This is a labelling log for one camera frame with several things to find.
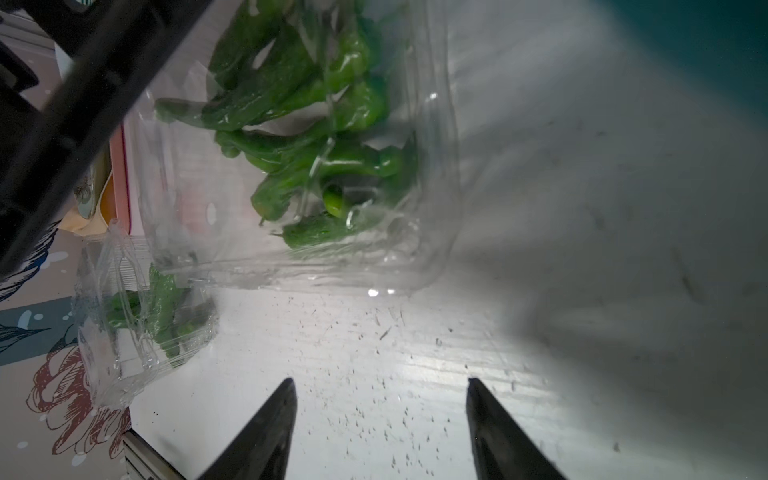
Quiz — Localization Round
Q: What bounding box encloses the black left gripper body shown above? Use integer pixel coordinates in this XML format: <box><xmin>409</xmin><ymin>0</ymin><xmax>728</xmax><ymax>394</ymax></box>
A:
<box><xmin>1</xmin><ymin>0</ymin><xmax>209</xmax><ymax>275</ymax></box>

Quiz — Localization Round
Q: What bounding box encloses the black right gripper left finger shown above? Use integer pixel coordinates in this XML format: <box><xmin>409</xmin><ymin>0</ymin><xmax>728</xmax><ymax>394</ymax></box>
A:
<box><xmin>200</xmin><ymin>378</ymin><xmax>297</xmax><ymax>480</ymax></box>

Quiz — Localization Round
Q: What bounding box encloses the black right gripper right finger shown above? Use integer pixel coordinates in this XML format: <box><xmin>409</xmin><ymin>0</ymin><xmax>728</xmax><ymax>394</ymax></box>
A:
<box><xmin>466</xmin><ymin>378</ymin><xmax>565</xmax><ymax>480</ymax></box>

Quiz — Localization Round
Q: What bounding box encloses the green pepper bunch container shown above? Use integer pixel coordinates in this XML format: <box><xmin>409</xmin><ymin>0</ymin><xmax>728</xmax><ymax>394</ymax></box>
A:
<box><xmin>106</xmin><ymin>265</ymin><xmax>217</xmax><ymax>368</ymax></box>
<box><xmin>145</xmin><ymin>1</ymin><xmax>418</xmax><ymax>253</ymax></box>

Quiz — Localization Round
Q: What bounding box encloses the clear clamshell container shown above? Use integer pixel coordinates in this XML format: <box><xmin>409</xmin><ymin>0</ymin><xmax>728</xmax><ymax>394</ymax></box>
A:
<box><xmin>72</xmin><ymin>223</ymin><xmax>219</xmax><ymax>409</ymax></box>
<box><xmin>127</xmin><ymin>1</ymin><xmax>460</xmax><ymax>293</ymax></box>

